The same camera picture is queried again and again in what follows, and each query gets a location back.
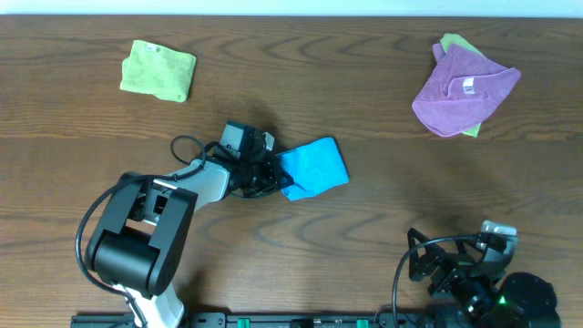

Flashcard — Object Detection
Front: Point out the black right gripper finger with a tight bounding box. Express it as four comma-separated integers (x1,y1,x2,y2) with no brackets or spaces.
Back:
407,228,445,264
408,253,445,282

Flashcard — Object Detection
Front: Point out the blue microfiber cloth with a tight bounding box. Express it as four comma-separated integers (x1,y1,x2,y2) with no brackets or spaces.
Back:
280,137,350,201

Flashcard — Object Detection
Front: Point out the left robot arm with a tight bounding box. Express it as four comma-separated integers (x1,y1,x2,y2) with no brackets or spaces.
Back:
76,152,293,327

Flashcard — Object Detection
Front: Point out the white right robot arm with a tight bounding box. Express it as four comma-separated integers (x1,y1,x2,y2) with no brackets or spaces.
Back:
402,220,561,328

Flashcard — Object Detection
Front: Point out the folded green cloth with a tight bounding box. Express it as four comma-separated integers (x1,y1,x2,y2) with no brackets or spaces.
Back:
119,40,197,103

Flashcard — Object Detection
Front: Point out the purple microfiber cloth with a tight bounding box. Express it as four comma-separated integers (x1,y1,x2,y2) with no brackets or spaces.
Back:
412,45,521,138

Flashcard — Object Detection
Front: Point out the green cloth under purple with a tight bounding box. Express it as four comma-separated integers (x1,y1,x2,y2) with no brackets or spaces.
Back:
440,34,482,138

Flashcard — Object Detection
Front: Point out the black right camera cable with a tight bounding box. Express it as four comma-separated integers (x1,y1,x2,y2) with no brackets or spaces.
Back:
391,232,488,328

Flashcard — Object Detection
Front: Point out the black camera cable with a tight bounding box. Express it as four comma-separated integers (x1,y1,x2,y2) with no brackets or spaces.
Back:
391,232,488,328
75,134,209,328

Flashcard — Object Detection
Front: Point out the black left camera cable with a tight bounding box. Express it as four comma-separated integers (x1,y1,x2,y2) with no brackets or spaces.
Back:
75,134,209,328

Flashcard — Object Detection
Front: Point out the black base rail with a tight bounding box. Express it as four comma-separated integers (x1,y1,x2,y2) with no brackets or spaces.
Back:
70,313,436,328

